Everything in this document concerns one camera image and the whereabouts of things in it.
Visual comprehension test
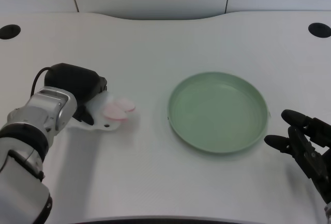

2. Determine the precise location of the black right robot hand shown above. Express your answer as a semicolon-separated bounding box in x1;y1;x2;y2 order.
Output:
264;109;331;205

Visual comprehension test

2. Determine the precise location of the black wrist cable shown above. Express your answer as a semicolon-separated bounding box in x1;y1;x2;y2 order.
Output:
30;67;53;97

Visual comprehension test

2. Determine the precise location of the white rabbit doll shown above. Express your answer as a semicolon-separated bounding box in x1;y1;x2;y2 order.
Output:
67;91;137;132

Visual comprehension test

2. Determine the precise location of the green round plate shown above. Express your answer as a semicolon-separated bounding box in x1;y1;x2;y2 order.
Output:
167;71;271;154

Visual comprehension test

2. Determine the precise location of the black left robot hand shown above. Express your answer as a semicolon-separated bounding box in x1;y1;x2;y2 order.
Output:
43;63;108;126

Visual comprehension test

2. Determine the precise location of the black table cable hole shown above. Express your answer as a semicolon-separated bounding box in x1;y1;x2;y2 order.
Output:
0;24;22;40
308;22;331;38

